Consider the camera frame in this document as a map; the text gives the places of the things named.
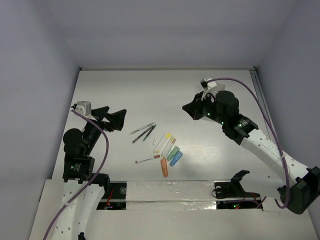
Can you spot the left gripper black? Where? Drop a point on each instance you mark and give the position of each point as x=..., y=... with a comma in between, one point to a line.
x=100, y=121

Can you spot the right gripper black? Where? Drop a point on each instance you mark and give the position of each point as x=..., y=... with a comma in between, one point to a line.
x=193, y=108

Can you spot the green correction tape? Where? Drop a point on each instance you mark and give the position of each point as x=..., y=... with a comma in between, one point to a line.
x=172, y=153

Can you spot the white marker plain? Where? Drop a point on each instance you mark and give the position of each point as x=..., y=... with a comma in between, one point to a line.
x=159, y=143

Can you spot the blue correction tape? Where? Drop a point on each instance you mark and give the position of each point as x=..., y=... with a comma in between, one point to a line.
x=176, y=158

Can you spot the orange correction tape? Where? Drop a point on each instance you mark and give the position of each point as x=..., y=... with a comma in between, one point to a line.
x=164, y=167

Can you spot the white marker pale yellow cap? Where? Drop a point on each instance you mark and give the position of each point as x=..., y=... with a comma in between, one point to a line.
x=163, y=153

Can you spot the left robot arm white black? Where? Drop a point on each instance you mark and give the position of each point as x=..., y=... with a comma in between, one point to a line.
x=83, y=188

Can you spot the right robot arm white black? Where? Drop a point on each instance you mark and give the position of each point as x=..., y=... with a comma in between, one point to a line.
x=297, y=185

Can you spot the black patterned pen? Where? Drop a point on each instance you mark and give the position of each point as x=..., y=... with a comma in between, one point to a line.
x=142, y=134

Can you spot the dark green capped pen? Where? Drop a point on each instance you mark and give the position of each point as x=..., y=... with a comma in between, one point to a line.
x=149, y=132

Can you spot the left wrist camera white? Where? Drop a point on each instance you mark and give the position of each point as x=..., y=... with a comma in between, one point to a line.
x=83, y=108

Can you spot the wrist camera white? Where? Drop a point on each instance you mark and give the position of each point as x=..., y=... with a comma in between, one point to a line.
x=213, y=86
x=83, y=108

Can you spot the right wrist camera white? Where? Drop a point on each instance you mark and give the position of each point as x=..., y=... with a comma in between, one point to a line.
x=213, y=86

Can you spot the aluminium rail right edge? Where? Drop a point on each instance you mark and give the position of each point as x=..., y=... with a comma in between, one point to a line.
x=260, y=95

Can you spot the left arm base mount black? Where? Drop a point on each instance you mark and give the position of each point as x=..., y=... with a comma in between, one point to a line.
x=115, y=198

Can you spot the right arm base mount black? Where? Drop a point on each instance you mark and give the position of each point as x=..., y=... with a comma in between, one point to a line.
x=231, y=196

